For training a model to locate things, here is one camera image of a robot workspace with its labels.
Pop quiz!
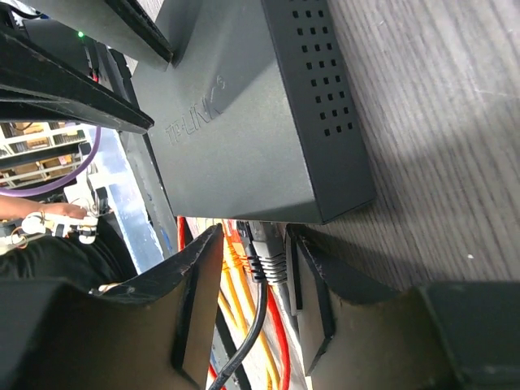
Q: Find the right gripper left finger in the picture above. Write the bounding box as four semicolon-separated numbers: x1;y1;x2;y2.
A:
1;225;223;389

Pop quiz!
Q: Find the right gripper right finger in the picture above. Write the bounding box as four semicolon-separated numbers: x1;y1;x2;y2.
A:
286;224;519;389

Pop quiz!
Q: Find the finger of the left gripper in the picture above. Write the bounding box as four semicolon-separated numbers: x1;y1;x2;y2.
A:
1;28;154;134
24;0;173;72

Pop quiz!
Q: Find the red ethernet cable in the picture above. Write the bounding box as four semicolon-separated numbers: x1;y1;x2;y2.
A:
176;217;292;390

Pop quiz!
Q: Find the black network switch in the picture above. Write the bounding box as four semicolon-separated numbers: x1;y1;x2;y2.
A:
132;1;376;224

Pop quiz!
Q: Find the operator bare hand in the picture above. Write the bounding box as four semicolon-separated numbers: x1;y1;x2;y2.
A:
0;195;87;220

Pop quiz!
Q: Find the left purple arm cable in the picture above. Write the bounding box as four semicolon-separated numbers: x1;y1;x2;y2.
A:
0;123;102;198

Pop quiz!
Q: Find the yellow ethernet cable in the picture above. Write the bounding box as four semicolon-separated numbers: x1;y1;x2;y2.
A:
217;219;284;390

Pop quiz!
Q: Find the grey ethernet cable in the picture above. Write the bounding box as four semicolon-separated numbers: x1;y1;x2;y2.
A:
251;222;304;318

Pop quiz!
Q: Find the black ethernet cable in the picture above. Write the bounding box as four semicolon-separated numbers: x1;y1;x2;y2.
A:
206;221;271;390

